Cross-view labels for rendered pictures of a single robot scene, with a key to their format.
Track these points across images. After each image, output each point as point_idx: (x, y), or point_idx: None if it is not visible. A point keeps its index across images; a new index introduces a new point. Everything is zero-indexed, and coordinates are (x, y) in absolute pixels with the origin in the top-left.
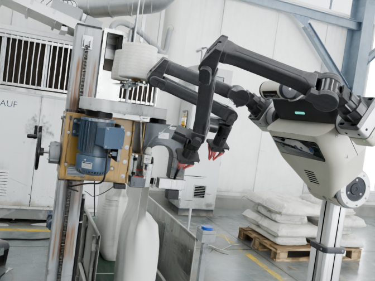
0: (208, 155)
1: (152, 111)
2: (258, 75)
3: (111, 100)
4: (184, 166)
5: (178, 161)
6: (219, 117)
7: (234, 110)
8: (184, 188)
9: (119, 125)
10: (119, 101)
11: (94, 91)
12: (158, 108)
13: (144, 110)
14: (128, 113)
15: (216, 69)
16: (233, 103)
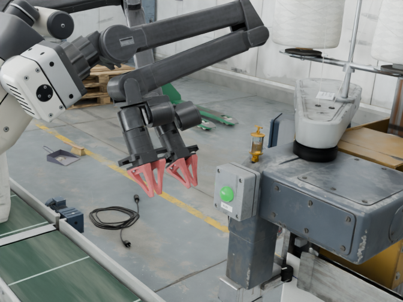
0: (161, 186)
1: (296, 111)
2: (78, 11)
3: (297, 79)
4: (185, 181)
5: (196, 172)
6: (145, 97)
7: (116, 76)
8: (218, 295)
9: (293, 121)
10: (295, 82)
11: (396, 84)
12: (297, 110)
13: (295, 106)
14: (294, 104)
15: (124, 12)
16: (120, 66)
